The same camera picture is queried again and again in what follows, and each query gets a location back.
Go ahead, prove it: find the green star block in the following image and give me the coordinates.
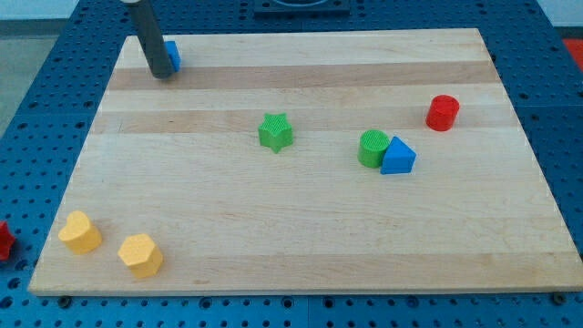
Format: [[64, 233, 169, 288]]
[[258, 113, 293, 153]]

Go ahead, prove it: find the red star block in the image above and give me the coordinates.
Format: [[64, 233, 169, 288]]
[[0, 220, 15, 261]]

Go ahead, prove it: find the light wooden board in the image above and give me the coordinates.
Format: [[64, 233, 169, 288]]
[[29, 28, 582, 296]]

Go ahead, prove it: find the green cylinder block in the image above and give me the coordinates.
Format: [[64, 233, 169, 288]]
[[357, 129, 390, 169]]

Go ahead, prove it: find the blue triangle block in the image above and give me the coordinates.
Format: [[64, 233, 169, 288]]
[[380, 137, 416, 175]]

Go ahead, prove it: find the red cylinder block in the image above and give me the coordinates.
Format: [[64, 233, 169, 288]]
[[425, 95, 460, 132]]

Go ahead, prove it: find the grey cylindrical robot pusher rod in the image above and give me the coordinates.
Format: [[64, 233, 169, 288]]
[[121, 0, 175, 79]]

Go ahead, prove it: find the blue cube block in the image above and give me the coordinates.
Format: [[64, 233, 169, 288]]
[[165, 41, 181, 72]]

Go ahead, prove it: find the yellow hexagon block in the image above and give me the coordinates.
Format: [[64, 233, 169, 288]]
[[118, 233, 164, 279]]

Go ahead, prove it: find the yellow heart block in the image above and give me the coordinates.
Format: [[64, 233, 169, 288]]
[[57, 210, 103, 255]]

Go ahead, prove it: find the red object at right edge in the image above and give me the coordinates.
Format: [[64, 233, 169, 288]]
[[563, 38, 583, 70]]

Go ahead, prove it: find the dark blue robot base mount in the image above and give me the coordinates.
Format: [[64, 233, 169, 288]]
[[253, 0, 351, 16]]

